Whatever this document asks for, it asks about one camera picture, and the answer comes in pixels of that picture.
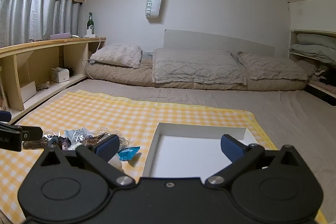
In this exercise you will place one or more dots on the beige folded comforter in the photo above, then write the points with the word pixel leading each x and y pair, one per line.
pixel 118 77

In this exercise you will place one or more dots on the green glass bottle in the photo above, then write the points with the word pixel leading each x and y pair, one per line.
pixel 90 23

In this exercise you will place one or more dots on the white tissue box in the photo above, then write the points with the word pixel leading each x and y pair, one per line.
pixel 59 75

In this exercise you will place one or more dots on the white side shelf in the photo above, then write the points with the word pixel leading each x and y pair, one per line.
pixel 309 14

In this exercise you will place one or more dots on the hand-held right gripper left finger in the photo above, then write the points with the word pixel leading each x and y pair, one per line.
pixel 106 147

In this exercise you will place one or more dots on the folded grey-green blanket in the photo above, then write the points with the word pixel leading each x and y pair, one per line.
pixel 312 52

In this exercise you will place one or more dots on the clear blue printed packet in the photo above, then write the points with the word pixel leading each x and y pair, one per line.
pixel 76 136

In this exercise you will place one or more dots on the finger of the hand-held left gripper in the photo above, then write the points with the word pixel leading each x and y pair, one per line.
pixel 29 133
pixel 4 116

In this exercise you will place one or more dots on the wall socket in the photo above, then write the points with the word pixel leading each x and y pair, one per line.
pixel 148 53

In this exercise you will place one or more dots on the yellow checkered cloth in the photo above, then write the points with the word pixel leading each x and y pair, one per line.
pixel 105 113
pixel 288 121

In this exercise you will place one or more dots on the fluffy beige pillow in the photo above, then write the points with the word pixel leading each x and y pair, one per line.
pixel 118 56

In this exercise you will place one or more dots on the pink flat box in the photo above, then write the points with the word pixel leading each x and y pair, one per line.
pixel 60 36

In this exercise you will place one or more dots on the white folded pillow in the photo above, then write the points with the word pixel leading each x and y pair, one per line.
pixel 315 37

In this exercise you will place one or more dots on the silver curtain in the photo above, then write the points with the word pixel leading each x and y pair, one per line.
pixel 31 19

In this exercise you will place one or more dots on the teal and white packet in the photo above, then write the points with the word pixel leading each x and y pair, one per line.
pixel 129 153

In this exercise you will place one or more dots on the wooden shelf unit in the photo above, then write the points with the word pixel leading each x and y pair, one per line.
pixel 39 44

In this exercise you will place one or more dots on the white charger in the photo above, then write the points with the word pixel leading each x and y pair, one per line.
pixel 91 34

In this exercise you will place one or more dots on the dark clothes pile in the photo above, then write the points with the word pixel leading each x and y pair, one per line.
pixel 325 75

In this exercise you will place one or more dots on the woven straw bundle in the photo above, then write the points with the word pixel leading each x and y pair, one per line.
pixel 43 85

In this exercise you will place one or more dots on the white cardboard box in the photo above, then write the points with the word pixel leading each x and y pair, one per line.
pixel 183 150

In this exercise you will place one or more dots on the white board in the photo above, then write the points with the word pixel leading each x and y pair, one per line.
pixel 28 91

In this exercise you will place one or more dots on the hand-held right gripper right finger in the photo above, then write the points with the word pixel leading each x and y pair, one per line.
pixel 231 147

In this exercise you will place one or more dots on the bag of dark scrunchies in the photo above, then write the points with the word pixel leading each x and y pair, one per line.
pixel 59 141

